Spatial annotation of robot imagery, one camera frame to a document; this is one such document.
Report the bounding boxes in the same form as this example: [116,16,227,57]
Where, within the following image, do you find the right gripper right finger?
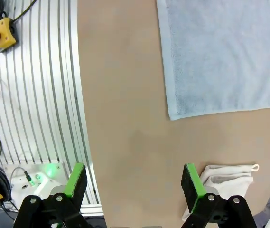
[179,163,258,228]

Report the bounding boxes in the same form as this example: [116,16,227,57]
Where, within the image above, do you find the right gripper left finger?
[13,162,90,228]

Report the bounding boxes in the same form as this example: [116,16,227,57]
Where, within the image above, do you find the white terry towel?
[181,163,260,223]

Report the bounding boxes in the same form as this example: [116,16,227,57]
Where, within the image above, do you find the light blue terry towel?
[156,0,270,121]

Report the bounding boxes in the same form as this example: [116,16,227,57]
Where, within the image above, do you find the white control box green LED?
[3,161,72,210]

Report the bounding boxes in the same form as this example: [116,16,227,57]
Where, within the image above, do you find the grey cable green plug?
[9,166,37,187]

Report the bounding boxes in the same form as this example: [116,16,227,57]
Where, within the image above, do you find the ribbed aluminium frame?
[0,0,102,216]

